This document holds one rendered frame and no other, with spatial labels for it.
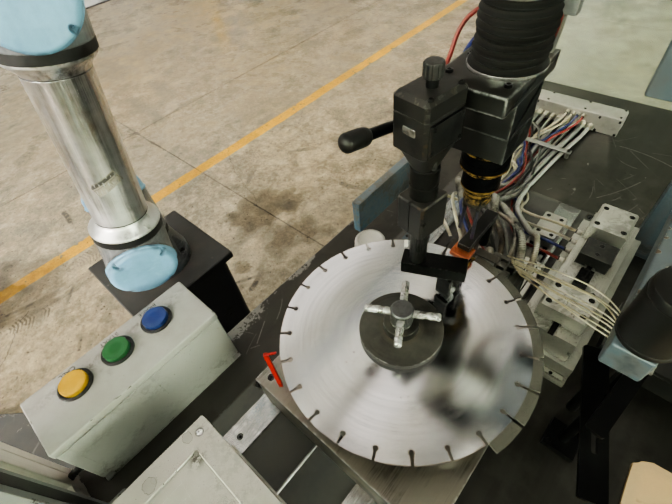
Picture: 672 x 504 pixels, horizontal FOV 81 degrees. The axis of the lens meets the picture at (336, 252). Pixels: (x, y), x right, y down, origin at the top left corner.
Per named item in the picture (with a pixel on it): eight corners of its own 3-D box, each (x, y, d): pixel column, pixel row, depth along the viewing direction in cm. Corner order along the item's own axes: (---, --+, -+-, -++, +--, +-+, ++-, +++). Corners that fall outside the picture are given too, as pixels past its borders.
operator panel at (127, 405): (108, 481, 64) (48, 457, 52) (79, 435, 69) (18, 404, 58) (241, 355, 76) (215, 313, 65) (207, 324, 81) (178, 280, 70)
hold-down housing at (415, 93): (419, 249, 47) (434, 82, 31) (390, 229, 49) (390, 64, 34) (450, 225, 48) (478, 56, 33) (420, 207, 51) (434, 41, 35)
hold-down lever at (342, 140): (386, 182, 36) (386, 156, 34) (335, 159, 39) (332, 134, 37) (434, 140, 40) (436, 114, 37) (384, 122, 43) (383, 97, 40)
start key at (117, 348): (115, 370, 61) (109, 364, 59) (103, 355, 63) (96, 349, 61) (138, 351, 62) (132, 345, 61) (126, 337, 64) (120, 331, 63)
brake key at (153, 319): (155, 338, 64) (149, 332, 62) (142, 324, 66) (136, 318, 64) (175, 321, 66) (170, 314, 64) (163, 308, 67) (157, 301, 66)
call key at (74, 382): (72, 406, 58) (64, 401, 56) (61, 389, 60) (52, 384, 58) (97, 385, 59) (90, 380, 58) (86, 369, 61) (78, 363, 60)
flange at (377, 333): (455, 314, 54) (457, 304, 52) (423, 384, 48) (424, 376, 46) (382, 285, 58) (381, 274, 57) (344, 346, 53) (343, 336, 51)
